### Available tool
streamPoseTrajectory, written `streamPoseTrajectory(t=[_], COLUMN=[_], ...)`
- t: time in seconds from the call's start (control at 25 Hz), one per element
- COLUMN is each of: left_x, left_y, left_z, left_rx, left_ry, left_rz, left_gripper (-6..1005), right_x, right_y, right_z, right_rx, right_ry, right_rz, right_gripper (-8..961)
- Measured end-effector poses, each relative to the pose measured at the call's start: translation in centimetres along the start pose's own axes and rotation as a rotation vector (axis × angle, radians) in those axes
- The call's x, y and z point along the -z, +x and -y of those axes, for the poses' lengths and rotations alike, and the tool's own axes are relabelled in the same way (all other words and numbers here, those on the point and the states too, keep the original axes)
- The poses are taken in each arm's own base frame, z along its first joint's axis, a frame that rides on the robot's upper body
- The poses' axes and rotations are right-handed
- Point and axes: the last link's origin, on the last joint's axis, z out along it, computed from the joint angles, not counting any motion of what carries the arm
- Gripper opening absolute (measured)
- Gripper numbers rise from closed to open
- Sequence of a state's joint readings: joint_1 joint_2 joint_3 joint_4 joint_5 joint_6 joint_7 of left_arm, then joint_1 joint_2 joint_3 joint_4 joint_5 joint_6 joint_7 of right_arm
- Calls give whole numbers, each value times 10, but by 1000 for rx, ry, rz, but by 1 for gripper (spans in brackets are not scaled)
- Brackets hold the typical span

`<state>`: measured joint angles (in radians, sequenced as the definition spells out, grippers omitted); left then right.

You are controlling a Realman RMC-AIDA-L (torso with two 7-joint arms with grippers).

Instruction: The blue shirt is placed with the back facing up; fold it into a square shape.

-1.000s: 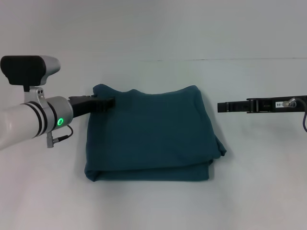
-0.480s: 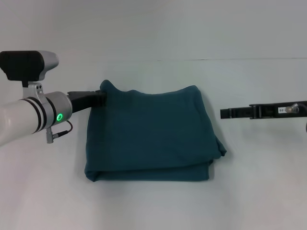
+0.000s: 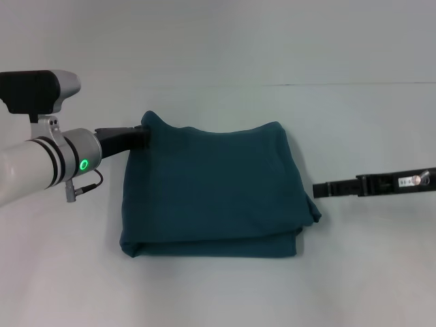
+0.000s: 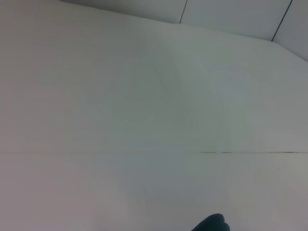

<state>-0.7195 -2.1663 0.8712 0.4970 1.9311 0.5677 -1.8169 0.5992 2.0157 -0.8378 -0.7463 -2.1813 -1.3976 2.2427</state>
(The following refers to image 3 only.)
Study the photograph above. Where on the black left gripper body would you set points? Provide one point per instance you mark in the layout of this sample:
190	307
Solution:
116	141

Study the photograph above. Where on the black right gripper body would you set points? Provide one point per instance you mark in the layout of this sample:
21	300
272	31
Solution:
395	182

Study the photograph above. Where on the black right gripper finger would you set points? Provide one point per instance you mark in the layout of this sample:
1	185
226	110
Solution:
335	190

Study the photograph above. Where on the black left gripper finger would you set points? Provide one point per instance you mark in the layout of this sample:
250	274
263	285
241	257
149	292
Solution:
144	138

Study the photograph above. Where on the teal blue t-shirt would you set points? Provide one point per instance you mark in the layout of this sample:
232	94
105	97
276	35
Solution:
214	190

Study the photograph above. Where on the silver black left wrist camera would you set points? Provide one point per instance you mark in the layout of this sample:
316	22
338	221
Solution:
37	92

